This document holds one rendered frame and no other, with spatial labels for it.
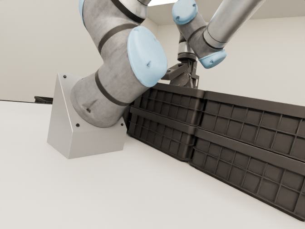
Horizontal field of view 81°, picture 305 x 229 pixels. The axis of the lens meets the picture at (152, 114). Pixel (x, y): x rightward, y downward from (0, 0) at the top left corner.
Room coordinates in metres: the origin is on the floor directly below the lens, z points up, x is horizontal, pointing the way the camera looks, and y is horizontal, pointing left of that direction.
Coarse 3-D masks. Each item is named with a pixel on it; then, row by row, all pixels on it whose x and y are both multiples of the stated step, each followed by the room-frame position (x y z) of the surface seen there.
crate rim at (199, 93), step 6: (156, 84) 0.63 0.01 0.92; (162, 84) 0.61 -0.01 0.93; (168, 84) 0.60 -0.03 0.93; (168, 90) 0.59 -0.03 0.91; (174, 90) 0.58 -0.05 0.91; (180, 90) 0.56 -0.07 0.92; (186, 90) 0.55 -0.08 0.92; (192, 90) 0.54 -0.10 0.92; (198, 90) 0.52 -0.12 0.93; (204, 90) 0.53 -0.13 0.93; (198, 96) 0.52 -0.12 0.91
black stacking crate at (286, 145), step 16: (208, 112) 0.51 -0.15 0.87; (224, 112) 0.48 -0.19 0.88; (240, 112) 0.45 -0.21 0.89; (256, 112) 0.43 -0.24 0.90; (272, 112) 0.41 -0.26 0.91; (208, 128) 0.50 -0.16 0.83; (224, 128) 0.47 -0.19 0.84; (240, 128) 0.45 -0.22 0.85; (256, 128) 0.42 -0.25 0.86; (272, 128) 0.40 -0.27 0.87; (288, 128) 0.38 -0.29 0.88; (304, 128) 0.37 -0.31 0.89; (256, 144) 0.41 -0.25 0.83; (272, 144) 0.39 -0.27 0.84; (288, 144) 0.38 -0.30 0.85; (304, 144) 0.36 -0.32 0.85; (304, 160) 0.35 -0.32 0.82
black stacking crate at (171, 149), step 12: (132, 108) 0.70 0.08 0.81; (132, 120) 0.70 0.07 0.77; (144, 120) 0.66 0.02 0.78; (156, 120) 0.61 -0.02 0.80; (168, 120) 0.58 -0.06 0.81; (132, 132) 0.69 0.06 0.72; (144, 132) 0.65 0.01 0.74; (156, 132) 0.61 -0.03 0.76; (168, 132) 0.58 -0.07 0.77; (180, 132) 0.55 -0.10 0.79; (192, 132) 0.52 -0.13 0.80; (156, 144) 0.61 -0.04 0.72; (168, 144) 0.58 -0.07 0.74; (180, 144) 0.55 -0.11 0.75; (192, 144) 0.54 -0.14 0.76; (180, 156) 0.54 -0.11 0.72; (192, 156) 0.57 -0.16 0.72
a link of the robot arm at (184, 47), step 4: (180, 44) 0.68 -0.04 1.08; (184, 44) 0.67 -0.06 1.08; (188, 44) 0.66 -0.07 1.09; (180, 48) 0.68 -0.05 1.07; (184, 48) 0.66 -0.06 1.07; (188, 48) 0.66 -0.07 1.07; (180, 52) 0.67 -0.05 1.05; (184, 52) 0.66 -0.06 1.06; (188, 52) 0.66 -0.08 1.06; (192, 52) 0.66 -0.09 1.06; (196, 56) 0.69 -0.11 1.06
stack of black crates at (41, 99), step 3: (36, 96) 1.85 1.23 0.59; (39, 96) 1.90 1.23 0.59; (36, 99) 1.82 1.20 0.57; (39, 99) 1.77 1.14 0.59; (42, 99) 1.76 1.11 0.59; (45, 99) 1.95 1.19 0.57; (48, 99) 1.97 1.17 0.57; (51, 99) 2.00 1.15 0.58; (36, 102) 1.84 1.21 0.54; (39, 102) 1.79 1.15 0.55; (42, 102) 1.75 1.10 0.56; (45, 102) 1.69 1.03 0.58; (48, 102) 1.71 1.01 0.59; (51, 102) 1.73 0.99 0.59
